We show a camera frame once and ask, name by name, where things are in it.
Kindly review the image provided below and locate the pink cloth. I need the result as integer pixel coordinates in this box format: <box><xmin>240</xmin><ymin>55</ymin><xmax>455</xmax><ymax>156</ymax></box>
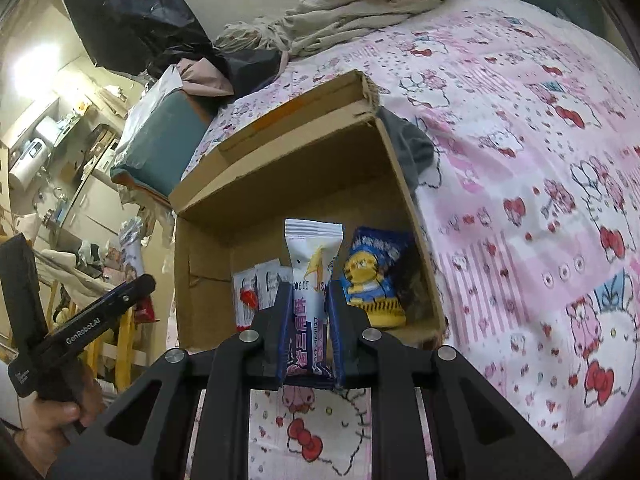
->
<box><xmin>176</xmin><ymin>56</ymin><xmax>237</xmax><ymax>99</ymax></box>

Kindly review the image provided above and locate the black plastic bag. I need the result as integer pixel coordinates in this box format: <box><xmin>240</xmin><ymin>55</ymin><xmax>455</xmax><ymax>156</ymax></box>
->
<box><xmin>54</xmin><ymin>0</ymin><xmax>217</xmax><ymax>77</ymax></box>

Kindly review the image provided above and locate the white appliance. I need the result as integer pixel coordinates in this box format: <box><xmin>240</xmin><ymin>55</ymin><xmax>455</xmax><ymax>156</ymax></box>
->
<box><xmin>7</xmin><ymin>117</ymin><xmax>62</xmax><ymax>192</ymax></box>

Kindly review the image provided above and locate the teal cushion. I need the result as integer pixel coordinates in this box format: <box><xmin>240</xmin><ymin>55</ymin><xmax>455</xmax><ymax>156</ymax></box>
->
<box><xmin>110</xmin><ymin>89</ymin><xmax>212</xmax><ymax>202</ymax></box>

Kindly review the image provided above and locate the pink cartoon printed bedsheet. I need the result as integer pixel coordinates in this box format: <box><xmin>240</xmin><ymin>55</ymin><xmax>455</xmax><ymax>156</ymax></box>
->
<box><xmin>179</xmin><ymin>0</ymin><xmax>640</xmax><ymax>480</ymax></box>

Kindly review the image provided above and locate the white plastic bag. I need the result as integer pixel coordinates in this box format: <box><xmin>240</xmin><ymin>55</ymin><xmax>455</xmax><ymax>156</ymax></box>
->
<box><xmin>126</xmin><ymin>62</ymin><xmax>189</xmax><ymax>132</ymax></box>

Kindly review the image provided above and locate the white purple snack packet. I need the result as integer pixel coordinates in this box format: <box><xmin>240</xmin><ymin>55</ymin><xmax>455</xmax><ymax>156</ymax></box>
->
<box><xmin>283</xmin><ymin>218</ymin><xmax>346</xmax><ymax>387</ymax></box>

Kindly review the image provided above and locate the yellow wooden rack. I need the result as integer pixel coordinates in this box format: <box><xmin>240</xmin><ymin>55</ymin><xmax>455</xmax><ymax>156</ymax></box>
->
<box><xmin>99</xmin><ymin>305</ymin><xmax>152</xmax><ymax>397</ymax></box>

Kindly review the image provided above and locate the grey cloth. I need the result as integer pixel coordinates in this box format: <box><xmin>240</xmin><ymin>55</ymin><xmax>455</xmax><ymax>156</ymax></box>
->
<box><xmin>376</xmin><ymin>107</ymin><xmax>442</xmax><ymax>192</ymax></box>

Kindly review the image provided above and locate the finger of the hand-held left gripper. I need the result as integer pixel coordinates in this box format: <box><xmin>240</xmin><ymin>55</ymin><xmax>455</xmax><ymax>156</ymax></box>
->
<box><xmin>47</xmin><ymin>273</ymin><xmax>157</xmax><ymax>357</ymax></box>

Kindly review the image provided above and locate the person's left hand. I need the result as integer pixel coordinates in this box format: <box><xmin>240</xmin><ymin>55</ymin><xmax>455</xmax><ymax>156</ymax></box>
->
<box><xmin>14</xmin><ymin>374</ymin><xmax>104</xmax><ymax>467</ymax></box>

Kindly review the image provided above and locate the white red snack packet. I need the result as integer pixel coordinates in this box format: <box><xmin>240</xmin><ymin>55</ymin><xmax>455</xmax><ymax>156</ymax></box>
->
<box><xmin>254</xmin><ymin>258</ymin><xmax>294</xmax><ymax>312</ymax></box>
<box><xmin>231</xmin><ymin>268</ymin><xmax>261</xmax><ymax>332</ymax></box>

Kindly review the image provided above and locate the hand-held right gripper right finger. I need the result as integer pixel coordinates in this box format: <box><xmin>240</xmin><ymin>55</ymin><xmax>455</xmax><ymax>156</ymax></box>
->
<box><xmin>327</xmin><ymin>280</ymin><xmax>574</xmax><ymax>480</ymax></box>

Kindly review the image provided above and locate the blue tiger snack packet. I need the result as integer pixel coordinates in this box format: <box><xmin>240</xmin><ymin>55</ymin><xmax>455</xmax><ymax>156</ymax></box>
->
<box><xmin>339</xmin><ymin>227</ymin><xmax>416</xmax><ymax>330</ymax></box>

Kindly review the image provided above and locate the dark brown snack packet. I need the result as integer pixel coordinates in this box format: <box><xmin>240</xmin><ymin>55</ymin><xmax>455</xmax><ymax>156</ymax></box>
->
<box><xmin>402</xmin><ymin>245</ymin><xmax>432</xmax><ymax>322</ymax></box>

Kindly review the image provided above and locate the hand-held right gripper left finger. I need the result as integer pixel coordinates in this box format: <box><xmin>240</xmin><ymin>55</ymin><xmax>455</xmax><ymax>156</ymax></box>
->
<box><xmin>47</xmin><ymin>280</ymin><xmax>296</xmax><ymax>480</ymax></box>

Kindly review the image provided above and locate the brown cardboard box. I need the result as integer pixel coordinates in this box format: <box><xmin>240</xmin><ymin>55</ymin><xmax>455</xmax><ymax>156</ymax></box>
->
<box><xmin>169</xmin><ymin>70</ymin><xmax>447</xmax><ymax>356</ymax></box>

